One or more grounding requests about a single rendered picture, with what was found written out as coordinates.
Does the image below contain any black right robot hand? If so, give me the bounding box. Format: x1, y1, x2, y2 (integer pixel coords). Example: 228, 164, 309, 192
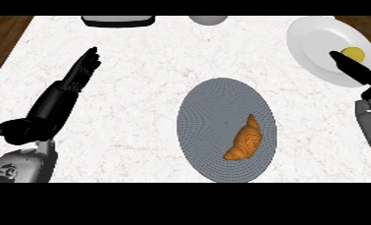
327, 50, 371, 101

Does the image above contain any grey round object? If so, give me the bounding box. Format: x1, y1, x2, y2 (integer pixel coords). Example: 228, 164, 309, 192
187, 15, 230, 27

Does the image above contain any yellow lemon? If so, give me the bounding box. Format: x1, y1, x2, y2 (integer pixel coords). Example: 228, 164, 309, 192
339, 46, 367, 65

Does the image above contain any brown croissant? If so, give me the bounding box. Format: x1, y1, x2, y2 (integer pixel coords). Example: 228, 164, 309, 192
222, 113, 264, 162

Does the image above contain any grey oval placemat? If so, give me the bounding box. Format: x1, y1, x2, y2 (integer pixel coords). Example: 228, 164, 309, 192
175, 77, 278, 184

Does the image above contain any white round plate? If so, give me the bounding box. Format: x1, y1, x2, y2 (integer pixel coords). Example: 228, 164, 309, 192
286, 16, 371, 88

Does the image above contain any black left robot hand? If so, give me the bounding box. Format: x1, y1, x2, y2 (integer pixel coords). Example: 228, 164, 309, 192
0, 46, 103, 146

